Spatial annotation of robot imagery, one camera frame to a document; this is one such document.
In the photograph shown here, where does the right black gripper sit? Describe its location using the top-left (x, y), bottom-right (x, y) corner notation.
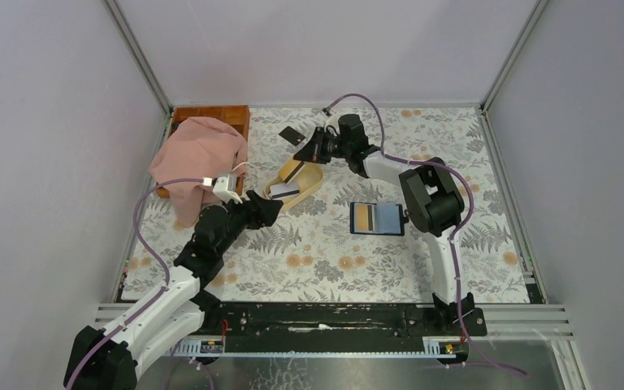
top-left (293, 128), bottom-right (350, 166)

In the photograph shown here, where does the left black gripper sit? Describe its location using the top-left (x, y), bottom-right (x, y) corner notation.
top-left (217, 191), bottom-right (284, 258)

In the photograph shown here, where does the grey striped credit card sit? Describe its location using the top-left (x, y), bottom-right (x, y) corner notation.
top-left (269, 182), bottom-right (301, 200)

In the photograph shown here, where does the gold striped credit card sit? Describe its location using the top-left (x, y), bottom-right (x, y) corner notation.
top-left (279, 158), bottom-right (305, 184)

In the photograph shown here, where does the black credit card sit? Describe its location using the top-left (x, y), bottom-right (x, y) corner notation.
top-left (279, 126), bottom-right (306, 145)

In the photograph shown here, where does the black card holder wallet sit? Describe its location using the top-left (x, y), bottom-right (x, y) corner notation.
top-left (349, 202), bottom-right (409, 236)

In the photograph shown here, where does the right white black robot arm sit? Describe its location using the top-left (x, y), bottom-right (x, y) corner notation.
top-left (293, 114), bottom-right (475, 335)

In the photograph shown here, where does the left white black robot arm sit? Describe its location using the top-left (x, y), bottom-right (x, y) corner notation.
top-left (63, 190), bottom-right (284, 389)

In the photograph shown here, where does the beige oval tray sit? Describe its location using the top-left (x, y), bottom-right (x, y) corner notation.
top-left (264, 158), bottom-right (324, 211)

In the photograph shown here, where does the wooden compartment box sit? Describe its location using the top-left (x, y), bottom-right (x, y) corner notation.
top-left (159, 106), bottom-right (250, 200)

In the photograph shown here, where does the pink cloth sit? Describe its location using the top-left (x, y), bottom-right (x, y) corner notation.
top-left (149, 117), bottom-right (248, 227)

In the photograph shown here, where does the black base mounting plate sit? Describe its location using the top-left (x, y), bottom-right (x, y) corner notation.
top-left (192, 301), bottom-right (488, 342)

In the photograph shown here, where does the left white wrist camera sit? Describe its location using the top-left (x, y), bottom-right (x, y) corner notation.
top-left (201, 173), bottom-right (242, 204)

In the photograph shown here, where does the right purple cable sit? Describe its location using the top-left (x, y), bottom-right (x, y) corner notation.
top-left (321, 93), bottom-right (528, 378)

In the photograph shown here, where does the aluminium front rail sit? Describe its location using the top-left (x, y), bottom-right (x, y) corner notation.
top-left (175, 336), bottom-right (462, 360)

